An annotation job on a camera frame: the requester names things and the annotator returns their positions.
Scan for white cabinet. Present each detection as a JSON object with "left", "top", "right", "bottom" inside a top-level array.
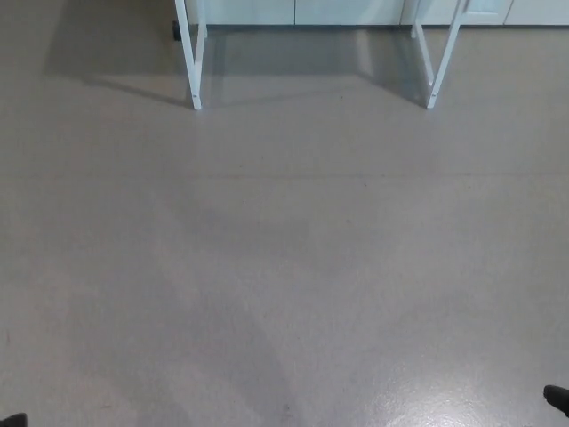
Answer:
[{"left": 184, "top": 0, "right": 569, "bottom": 27}]

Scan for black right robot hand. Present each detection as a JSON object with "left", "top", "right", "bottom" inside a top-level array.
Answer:
[{"left": 543, "top": 384, "right": 569, "bottom": 420}]

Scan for white desk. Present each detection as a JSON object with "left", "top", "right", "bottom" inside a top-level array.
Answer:
[{"left": 174, "top": 0, "right": 469, "bottom": 110}]

